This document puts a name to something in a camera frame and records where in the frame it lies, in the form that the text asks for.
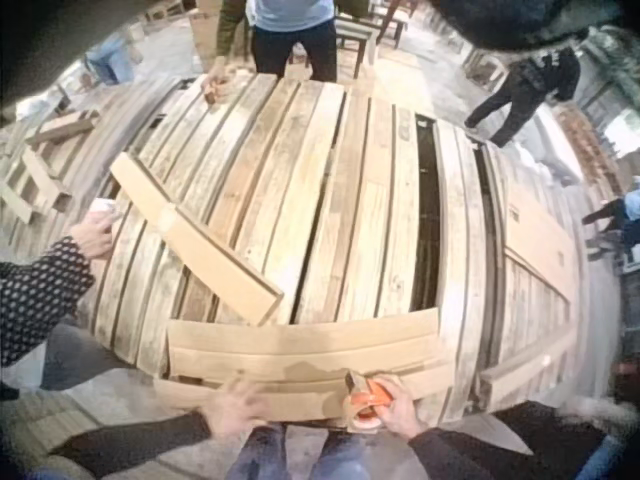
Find person's left hand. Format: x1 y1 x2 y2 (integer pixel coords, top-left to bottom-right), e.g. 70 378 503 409
199 377 272 442

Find person's right hand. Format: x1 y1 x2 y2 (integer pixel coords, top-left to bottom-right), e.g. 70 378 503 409
370 377 432 440

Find orange tape dispenser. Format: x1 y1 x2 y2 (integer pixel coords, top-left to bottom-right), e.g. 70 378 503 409
343 368 397 432

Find wide folded cardboard sheet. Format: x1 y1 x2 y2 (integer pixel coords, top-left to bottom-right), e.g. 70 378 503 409
153 306 454 432

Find person's legs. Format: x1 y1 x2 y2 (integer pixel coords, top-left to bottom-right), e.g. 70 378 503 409
225 423 384 480

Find short wooden plank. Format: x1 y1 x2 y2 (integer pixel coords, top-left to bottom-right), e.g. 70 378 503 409
478 343 554 397

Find long cardboard strip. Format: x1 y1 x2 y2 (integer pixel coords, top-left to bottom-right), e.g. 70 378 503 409
108 151 285 327

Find stack of wooden planks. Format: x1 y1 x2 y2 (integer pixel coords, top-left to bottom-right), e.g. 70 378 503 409
77 69 589 426

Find small white object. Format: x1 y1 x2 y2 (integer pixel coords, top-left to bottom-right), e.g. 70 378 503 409
88 197 124 222

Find stack of timber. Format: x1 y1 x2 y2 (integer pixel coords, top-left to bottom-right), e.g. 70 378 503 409
558 103 624 202

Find wooden table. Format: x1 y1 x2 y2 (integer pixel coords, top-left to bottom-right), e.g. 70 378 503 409
463 47 507 92

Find wooden chair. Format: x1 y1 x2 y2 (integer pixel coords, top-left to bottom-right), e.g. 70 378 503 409
333 10 382 80

